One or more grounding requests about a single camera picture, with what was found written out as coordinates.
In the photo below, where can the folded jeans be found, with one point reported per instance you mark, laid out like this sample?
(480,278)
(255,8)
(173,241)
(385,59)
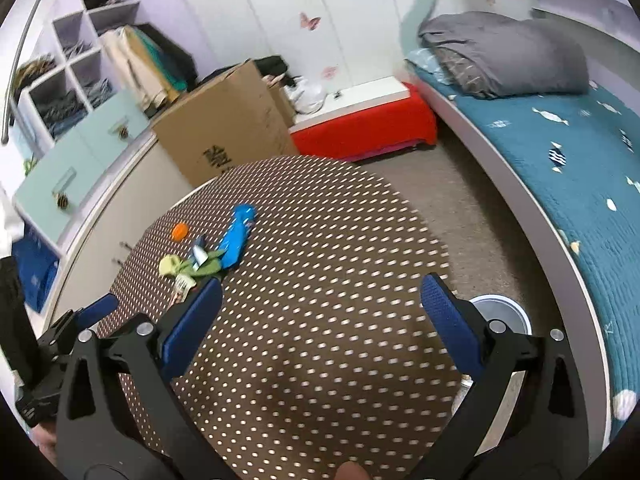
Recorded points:
(97,91)

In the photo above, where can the white and green wrapper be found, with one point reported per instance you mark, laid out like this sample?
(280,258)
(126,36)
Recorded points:
(182,285)

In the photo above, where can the blue shopping bag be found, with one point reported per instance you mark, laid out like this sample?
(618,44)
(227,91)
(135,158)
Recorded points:
(35,275)

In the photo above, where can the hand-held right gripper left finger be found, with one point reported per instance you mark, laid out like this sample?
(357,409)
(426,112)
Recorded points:
(192,330)

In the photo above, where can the long blue wrapper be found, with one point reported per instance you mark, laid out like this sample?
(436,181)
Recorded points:
(235,240)

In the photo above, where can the blue checked pillow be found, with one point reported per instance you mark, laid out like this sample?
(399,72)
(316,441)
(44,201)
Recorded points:
(425,62)

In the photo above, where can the yellow green wrapper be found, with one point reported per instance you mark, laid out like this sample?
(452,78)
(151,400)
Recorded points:
(170,265)

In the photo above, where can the grey blanket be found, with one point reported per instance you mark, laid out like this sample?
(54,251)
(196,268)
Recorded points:
(510,55)

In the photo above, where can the low white cabinet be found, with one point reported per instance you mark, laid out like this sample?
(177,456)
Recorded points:
(125,200)

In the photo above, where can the brown polka dot tablecloth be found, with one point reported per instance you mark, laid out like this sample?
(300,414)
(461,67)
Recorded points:
(310,260)

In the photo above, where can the cream hanging jacket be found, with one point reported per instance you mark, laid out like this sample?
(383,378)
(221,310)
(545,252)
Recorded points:
(125,60)

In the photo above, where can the white wardrobe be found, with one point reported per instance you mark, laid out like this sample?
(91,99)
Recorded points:
(260,10)

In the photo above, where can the white plastic bag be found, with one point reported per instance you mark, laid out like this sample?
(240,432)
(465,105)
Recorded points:
(307,95)

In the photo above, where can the grey metal bin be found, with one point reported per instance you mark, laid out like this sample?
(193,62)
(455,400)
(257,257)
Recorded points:
(500,312)

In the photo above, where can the blue fish print bed sheet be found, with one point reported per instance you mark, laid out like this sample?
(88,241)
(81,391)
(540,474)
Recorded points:
(525,140)

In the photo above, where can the black cloth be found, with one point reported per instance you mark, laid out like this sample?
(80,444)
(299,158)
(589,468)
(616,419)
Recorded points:
(272,65)

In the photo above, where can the black hanging jacket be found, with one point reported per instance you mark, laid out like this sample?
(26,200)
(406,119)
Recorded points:
(177,55)

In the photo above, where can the pale blue drawer cabinet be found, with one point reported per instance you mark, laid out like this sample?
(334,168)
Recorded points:
(50,170)

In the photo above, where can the small silver wrapper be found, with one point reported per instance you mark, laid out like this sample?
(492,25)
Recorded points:
(199,256)

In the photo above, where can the orange bottle cap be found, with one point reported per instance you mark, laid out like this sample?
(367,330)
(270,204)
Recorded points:
(178,231)

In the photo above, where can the green hanging jacket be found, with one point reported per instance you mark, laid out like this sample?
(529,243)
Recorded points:
(160,67)

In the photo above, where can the dark cloth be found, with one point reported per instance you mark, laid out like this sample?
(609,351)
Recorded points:
(12,310)

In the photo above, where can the pink flower sticker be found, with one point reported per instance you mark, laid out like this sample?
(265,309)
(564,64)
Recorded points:
(330,71)

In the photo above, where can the pink butterfly sticker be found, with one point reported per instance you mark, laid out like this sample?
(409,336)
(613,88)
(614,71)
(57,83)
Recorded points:
(310,21)

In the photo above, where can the person's left hand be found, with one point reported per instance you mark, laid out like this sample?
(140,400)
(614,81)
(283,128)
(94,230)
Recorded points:
(45,442)

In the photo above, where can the person's right hand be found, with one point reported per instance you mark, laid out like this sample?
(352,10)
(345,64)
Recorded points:
(351,471)

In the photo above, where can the olive clothes pile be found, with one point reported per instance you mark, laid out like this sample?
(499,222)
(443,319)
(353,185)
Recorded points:
(35,70)

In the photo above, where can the pale green bunk bed frame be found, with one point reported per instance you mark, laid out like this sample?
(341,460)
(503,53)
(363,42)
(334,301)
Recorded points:
(592,350)

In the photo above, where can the white cubby shelf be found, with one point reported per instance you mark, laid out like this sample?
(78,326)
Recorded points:
(67,67)

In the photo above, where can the dark folded clothes pile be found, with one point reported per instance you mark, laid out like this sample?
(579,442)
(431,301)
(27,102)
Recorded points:
(60,107)

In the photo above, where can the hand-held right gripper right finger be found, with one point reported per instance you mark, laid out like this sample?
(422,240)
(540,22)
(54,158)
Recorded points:
(452,327)

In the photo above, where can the grey folded clothes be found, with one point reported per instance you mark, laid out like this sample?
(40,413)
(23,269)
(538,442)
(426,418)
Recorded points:
(77,49)

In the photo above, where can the large cardboard box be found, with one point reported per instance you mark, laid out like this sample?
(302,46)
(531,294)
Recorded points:
(225,120)

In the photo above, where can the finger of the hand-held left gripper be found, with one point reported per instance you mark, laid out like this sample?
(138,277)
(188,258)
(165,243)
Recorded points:
(97,308)

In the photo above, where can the red step with white top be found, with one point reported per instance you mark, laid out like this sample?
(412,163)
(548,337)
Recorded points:
(360,130)

